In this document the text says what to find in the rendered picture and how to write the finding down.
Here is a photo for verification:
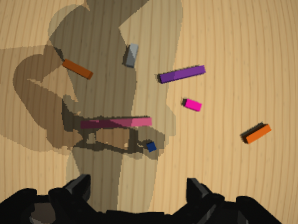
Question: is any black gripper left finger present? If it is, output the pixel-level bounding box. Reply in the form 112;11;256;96
0;174;113;224

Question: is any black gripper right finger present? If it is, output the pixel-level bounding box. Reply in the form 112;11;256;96
153;178;282;224

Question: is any orange rod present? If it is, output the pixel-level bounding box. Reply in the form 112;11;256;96
242;124;271;144
62;59;93;80

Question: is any small blue block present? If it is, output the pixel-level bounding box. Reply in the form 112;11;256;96
146;141;157;152

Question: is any grey rod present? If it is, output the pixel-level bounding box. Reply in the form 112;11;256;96
126;43;138;68

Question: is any pink rod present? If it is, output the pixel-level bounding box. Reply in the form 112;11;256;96
81;118;152;129

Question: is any purple rod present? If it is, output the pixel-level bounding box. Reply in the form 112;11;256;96
159;65;206;84

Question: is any short magenta block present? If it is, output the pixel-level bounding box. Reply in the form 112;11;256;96
184;99;202;112

